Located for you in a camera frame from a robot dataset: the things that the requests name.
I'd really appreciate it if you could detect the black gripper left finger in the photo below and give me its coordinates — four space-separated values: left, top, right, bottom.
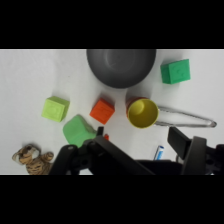
49 126 156 176

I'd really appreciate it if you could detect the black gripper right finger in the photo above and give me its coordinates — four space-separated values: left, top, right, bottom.
166 126 224 176

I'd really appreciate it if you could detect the blue pen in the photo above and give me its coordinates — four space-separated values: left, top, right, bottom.
153 145 165 161

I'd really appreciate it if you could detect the green soft block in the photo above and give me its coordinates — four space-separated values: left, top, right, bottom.
62 114 98 148

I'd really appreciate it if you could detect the orange cube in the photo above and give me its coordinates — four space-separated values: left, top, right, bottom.
89 97 116 126

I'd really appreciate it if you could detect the yellow and orange cup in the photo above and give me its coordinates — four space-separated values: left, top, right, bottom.
125 96 160 130

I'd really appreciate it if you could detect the lime green cube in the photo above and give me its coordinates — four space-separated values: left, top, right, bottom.
41 95 71 123

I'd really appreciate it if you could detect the tiger plush toy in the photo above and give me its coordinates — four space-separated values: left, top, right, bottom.
11 143 55 176

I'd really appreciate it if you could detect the dark green cube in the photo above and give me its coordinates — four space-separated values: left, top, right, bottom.
160 58 192 85

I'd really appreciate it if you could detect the grey bowl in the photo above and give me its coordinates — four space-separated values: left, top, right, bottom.
86 49 157 90

